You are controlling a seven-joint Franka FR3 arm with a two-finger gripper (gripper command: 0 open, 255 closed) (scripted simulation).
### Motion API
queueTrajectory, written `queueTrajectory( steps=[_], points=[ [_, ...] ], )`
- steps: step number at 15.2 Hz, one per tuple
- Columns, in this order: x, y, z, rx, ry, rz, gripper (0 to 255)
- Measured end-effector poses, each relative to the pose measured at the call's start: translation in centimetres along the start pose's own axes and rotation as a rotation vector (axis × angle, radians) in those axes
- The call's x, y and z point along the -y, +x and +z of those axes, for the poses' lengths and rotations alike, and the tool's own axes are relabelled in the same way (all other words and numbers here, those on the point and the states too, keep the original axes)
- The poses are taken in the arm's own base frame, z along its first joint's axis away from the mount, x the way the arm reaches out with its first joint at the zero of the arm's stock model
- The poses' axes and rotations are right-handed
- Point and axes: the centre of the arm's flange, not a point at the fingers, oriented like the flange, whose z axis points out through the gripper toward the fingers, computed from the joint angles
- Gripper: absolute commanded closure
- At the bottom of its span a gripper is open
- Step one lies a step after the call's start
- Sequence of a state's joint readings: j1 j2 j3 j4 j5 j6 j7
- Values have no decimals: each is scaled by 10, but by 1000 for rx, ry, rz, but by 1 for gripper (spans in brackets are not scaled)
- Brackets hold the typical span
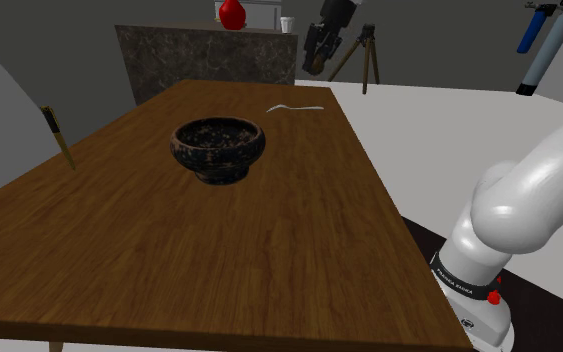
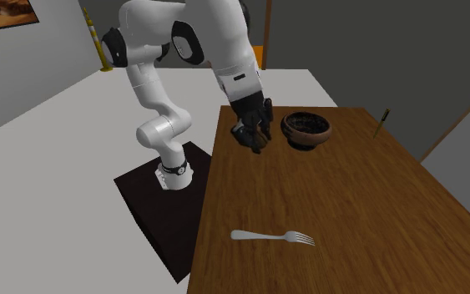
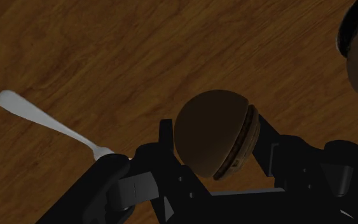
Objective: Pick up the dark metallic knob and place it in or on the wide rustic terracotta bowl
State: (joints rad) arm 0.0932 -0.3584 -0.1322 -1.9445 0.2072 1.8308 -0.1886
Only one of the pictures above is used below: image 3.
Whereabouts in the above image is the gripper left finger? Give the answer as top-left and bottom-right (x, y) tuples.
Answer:
(36, 118), (212, 224)

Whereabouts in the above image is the brown burger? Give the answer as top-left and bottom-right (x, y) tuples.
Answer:
(173, 89), (261, 181)

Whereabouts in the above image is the silver fork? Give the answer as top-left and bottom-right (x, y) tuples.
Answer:
(0, 90), (133, 162)

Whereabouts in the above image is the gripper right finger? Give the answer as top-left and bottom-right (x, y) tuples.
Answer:
(250, 114), (358, 224)

